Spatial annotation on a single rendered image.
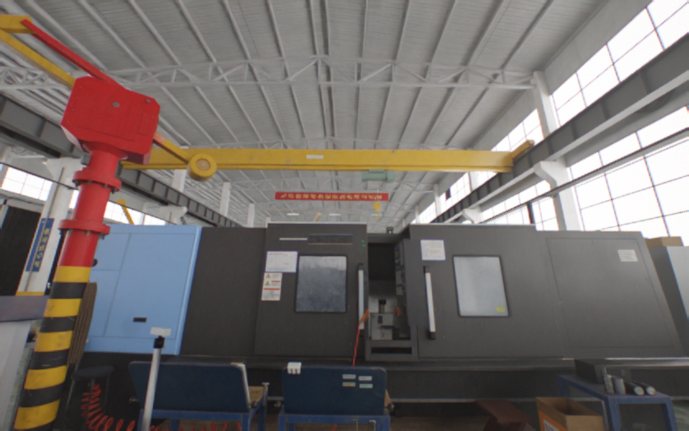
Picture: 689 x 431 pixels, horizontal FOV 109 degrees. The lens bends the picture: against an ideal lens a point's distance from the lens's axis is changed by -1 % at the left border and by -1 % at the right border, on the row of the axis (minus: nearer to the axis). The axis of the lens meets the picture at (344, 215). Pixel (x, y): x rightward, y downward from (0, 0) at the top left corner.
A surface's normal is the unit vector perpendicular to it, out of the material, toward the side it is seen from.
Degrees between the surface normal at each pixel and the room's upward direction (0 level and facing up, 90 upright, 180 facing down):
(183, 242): 87
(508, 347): 87
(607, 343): 87
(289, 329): 87
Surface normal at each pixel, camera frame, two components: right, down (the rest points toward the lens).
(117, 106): 0.61, -0.19
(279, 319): 0.00, -0.31
